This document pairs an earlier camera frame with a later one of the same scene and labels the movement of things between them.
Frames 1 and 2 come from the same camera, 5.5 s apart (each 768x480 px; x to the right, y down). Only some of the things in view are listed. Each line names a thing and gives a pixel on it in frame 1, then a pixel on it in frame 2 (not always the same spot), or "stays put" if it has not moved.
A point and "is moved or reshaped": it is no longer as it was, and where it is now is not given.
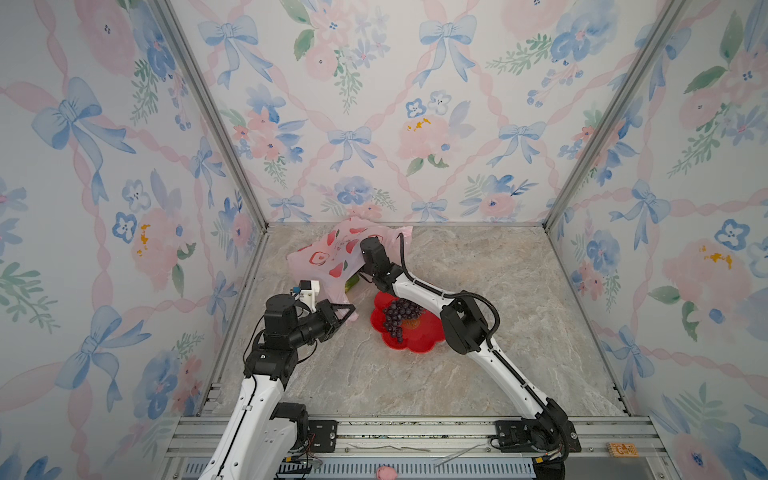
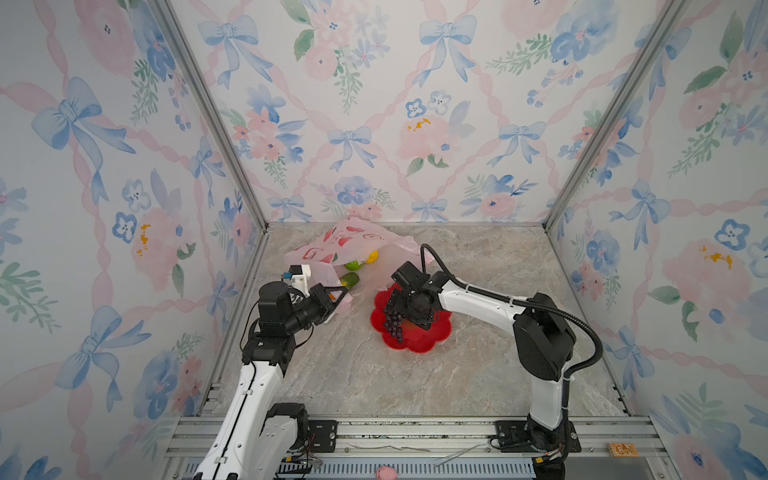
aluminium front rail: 626,447 stays put
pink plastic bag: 335,255 is moved or reshaped
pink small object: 386,473 stays put
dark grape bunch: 399,311 stays put
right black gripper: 361,247 -> 397,305
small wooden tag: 623,450 stays put
